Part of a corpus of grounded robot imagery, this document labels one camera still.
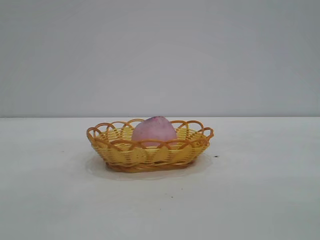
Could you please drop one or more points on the pink peach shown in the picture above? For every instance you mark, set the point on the pink peach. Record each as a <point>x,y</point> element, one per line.
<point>155,131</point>

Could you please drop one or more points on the yellow woven wicker basket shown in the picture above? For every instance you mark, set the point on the yellow woven wicker basket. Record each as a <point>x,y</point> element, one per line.
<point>150,157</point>

